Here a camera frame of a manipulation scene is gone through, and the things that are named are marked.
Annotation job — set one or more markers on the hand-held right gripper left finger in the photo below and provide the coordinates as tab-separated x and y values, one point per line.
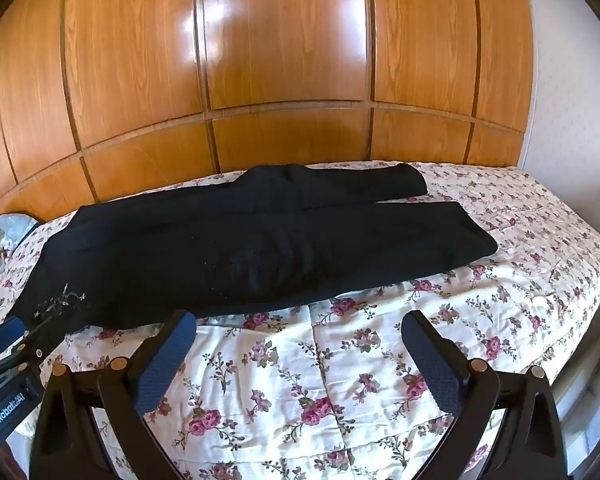
164	360

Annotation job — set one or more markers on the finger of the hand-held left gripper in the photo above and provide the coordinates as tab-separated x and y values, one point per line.
5	334
42	345

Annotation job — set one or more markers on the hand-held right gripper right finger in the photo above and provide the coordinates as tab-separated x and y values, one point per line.
432	360

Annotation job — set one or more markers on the black pants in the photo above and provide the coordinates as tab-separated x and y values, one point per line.
230	240

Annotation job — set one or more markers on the pale patterned pillow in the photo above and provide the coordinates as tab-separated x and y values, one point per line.
0	240

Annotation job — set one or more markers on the floral bedspread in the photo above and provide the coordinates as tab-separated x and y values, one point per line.
300	385

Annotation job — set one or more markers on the wooden wardrobe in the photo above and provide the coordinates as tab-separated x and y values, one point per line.
280	50

